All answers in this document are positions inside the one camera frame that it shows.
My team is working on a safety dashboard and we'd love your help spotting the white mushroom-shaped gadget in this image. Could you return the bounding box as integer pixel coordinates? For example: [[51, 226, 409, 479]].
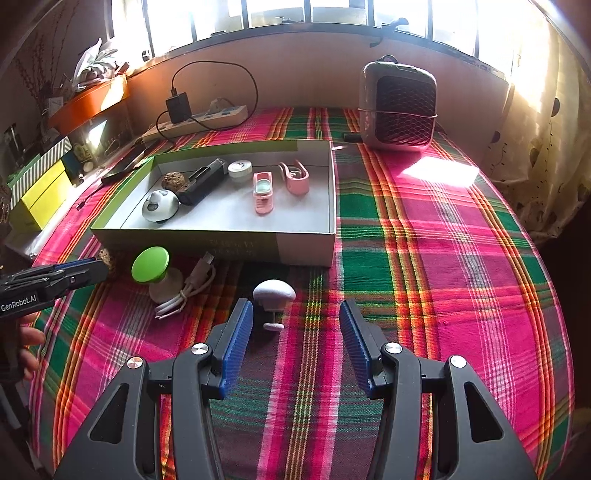
[[252, 279, 296, 333]]

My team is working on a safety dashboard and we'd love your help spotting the white dome bell gadget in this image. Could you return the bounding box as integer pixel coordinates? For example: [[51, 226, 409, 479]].
[[141, 189, 180, 223]]

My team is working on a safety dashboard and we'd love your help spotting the black clear-capped torch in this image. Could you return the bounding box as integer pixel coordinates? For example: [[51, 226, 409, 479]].
[[176, 158, 228, 206]]

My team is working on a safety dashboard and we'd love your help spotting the pink case with green insert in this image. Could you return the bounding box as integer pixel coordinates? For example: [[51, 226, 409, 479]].
[[252, 171, 273, 215]]

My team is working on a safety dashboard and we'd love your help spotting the white round jar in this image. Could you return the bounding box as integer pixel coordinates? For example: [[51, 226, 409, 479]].
[[228, 160, 252, 183]]

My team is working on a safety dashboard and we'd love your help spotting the pink phone ring holder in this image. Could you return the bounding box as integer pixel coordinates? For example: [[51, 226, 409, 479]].
[[279, 160, 310, 196]]

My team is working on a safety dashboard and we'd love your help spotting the person's hand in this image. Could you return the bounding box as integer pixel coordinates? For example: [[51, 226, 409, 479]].
[[19, 313, 46, 381]]

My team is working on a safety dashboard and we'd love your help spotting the green mushroom lamp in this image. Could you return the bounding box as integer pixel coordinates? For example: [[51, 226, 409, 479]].
[[131, 246, 183, 304]]

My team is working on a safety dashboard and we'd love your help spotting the yellow box striped lid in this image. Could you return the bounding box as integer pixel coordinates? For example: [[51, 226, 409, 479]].
[[8, 137, 74, 233]]

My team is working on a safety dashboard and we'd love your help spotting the black smartphone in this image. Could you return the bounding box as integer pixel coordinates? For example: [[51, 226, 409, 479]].
[[100, 139, 160, 186]]

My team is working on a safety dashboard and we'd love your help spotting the plaid bedspread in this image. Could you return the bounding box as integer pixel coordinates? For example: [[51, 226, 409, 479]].
[[29, 134, 575, 479]]

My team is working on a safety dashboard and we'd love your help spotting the orange planter box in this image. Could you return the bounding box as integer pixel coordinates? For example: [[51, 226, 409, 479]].
[[48, 75, 129, 136]]

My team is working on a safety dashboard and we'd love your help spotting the white power strip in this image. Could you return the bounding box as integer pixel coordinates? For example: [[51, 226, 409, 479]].
[[142, 105, 249, 142]]

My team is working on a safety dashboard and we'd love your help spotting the grey mesh-front heater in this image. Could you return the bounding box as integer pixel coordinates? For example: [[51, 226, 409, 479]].
[[359, 54, 438, 152]]

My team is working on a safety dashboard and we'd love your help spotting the cream spotted curtain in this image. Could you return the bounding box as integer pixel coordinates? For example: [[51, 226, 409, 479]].
[[482, 33, 590, 244]]

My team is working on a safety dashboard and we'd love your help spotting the white coiled usb cable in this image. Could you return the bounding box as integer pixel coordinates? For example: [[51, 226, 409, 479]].
[[153, 251, 218, 320]]

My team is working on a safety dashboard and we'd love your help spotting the black charger with cable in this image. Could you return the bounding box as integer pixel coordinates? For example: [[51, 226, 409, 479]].
[[155, 60, 259, 151]]

